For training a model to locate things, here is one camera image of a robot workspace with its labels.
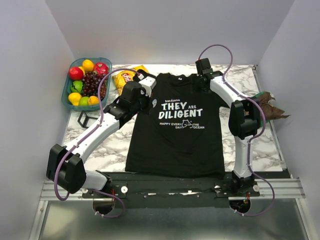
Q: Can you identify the black printed t-shirt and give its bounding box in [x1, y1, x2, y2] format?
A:
[125, 73, 227, 178]

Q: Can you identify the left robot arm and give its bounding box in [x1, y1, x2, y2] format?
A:
[46, 77, 156, 198]

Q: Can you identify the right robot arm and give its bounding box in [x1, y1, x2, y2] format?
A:
[192, 58, 261, 196]

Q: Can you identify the black brooch stand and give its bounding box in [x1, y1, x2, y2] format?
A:
[77, 111, 98, 129]

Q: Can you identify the yellow chips bag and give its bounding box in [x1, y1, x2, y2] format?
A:
[112, 70, 135, 95]

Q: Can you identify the orange fruit bottom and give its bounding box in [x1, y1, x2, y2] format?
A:
[87, 96, 100, 106]

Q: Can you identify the orange fruit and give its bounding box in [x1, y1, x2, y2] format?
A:
[82, 59, 95, 72]
[87, 96, 100, 106]

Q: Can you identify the red dragon fruit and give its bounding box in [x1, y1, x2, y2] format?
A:
[93, 62, 109, 76]

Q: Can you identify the purple grapes bunch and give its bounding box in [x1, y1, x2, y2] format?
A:
[81, 71, 106, 97]

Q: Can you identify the green lime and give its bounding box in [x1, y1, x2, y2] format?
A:
[78, 96, 90, 106]

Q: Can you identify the orange fruit top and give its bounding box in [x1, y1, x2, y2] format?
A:
[82, 59, 95, 72]

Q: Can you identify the green watermelon toy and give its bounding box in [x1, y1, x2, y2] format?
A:
[70, 80, 84, 94]

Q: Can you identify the red apple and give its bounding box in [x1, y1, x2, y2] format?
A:
[68, 66, 84, 81]

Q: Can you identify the teal plastic fruit basket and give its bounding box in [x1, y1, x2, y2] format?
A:
[61, 57, 113, 112]

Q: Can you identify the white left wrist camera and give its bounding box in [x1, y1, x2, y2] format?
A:
[137, 73, 157, 97]

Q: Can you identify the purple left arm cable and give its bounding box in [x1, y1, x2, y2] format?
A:
[54, 67, 148, 218]

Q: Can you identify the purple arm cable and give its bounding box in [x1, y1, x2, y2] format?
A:
[197, 44, 276, 217]
[54, 67, 148, 218]

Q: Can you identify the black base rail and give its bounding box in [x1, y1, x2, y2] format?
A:
[82, 170, 261, 209]

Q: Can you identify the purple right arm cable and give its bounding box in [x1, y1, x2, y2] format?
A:
[197, 44, 276, 217]

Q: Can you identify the aluminium frame rail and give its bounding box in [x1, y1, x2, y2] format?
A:
[39, 178, 306, 201]

